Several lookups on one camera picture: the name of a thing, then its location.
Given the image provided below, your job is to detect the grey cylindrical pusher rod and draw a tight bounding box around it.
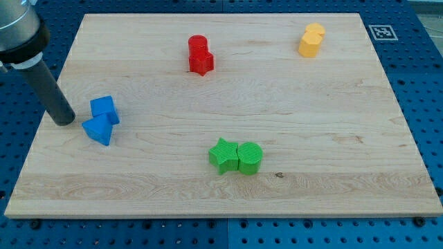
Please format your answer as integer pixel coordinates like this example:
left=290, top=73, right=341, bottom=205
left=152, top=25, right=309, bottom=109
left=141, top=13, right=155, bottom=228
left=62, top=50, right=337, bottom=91
left=12, top=52, right=75, bottom=126

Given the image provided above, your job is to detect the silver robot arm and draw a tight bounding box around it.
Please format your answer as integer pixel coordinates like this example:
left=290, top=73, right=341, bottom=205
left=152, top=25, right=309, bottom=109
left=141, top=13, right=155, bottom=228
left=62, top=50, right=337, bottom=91
left=1, top=0, right=75, bottom=126

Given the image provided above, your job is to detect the blue cube block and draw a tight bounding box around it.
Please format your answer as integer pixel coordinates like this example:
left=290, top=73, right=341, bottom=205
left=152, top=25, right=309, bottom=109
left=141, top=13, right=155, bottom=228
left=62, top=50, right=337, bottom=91
left=90, top=95, right=120, bottom=125

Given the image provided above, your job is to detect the blue triangle block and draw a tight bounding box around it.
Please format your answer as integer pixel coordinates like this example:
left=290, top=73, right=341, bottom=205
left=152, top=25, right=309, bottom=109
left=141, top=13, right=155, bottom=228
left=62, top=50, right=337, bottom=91
left=82, top=114, right=113, bottom=146

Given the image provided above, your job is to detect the red star block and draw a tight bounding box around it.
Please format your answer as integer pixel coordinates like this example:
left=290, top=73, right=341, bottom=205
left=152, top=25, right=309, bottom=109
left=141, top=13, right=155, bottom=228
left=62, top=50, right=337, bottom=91
left=188, top=51, right=215, bottom=76

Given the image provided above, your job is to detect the red cylinder block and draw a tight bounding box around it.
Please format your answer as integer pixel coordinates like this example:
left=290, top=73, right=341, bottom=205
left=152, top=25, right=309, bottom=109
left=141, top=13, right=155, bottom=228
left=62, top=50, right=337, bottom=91
left=188, top=35, right=208, bottom=57

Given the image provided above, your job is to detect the wooden board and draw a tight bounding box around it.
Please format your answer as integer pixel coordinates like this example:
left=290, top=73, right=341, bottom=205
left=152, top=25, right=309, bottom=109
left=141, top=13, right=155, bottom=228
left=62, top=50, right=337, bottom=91
left=5, top=13, right=442, bottom=219

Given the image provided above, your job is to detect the green star block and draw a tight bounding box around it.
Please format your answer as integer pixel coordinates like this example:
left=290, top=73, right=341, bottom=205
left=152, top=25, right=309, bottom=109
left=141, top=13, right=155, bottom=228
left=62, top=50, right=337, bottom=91
left=208, top=138, right=239, bottom=175

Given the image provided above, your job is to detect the green cylinder block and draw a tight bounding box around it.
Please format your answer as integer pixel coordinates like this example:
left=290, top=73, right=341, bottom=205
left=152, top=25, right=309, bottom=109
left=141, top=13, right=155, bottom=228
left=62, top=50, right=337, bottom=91
left=237, top=142, right=263, bottom=175

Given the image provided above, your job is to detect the yellow hexagon block front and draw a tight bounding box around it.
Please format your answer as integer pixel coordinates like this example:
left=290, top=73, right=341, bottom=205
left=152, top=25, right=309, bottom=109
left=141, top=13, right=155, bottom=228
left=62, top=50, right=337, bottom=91
left=298, top=32, right=323, bottom=57

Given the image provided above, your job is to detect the white fiducial marker tag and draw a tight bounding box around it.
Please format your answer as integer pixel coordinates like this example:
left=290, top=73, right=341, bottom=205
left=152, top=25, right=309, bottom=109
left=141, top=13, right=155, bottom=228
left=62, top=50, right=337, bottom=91
left=368, top=24, right=398, bottom=41

